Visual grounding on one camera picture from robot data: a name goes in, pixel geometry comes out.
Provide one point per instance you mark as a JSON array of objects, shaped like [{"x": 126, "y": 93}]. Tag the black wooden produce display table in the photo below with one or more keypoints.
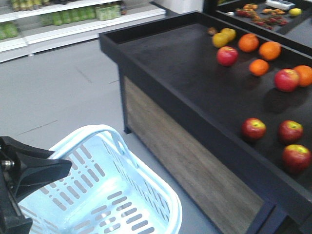
[{"x": 188, "y": 111}]

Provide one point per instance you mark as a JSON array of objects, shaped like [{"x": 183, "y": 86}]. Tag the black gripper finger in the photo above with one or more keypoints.
[{"x": 35, "y": 169}]

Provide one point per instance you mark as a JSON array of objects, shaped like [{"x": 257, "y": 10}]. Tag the black upper produce tray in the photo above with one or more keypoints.
[{"x": 257, "y": 17}]

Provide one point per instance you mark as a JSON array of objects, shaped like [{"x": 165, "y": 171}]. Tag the red apple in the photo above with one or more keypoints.
[
  {"x": 290, "y": 132},
  {"x": 296, "y": 158},
  {"x": 286, "y": 80},
  {"x": 227, "y": 56},
  {"x": 253, "y": 129}
]

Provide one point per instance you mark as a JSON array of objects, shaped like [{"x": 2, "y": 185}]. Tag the red apple front middle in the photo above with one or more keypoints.
[{"x": 290, "y": 132}]

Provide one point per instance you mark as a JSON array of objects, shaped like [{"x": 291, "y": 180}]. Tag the yellow round pear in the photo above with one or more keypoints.
[
  {"x": 219, "y": 40},
  {"x": 231, "y": 33}
]

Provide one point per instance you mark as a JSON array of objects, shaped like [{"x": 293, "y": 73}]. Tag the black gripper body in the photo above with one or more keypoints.
[{"x": 12, "y": 220}]

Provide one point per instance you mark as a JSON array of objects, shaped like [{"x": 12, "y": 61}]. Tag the small orange centre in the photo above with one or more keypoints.
[{"x": 259, "y": 67}]

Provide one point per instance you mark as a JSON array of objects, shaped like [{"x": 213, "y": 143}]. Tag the red apple back left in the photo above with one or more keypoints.
[{"x": 227, "y": 56}]

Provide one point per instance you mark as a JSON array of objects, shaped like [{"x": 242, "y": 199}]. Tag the red apple front right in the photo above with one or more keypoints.
[{"x": 296, "y": 158}]

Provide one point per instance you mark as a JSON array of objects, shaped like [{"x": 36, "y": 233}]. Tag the red apple centre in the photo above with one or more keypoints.
[{"x": 286, "y": 80}]

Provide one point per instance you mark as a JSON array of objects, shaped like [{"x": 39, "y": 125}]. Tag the white supermarket shelf unit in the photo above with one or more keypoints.
[{"x": 28, "y": 27}]

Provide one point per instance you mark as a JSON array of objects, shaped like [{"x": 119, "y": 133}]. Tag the yellow round pear rear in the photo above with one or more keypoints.
[{"x": 231, "y": 33}]

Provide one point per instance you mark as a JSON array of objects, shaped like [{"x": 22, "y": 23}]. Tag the light blue plastic basket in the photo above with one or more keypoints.
[{"x": 108, "y": 190}]

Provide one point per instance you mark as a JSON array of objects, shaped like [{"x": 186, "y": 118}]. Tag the red apple front left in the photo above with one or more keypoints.
[{"x": 253, "y": 129}]

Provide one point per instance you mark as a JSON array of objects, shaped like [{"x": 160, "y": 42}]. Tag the orange back left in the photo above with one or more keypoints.
[{"x": 248, "y": 43}]

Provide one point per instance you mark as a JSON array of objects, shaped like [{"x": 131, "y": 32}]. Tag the yellow round pear front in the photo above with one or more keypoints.
[{"x": 219, "y": 40}]

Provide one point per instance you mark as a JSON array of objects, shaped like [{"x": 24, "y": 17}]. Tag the orange behind centre apple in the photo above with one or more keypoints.
[{"x": 305, "y": 75}]

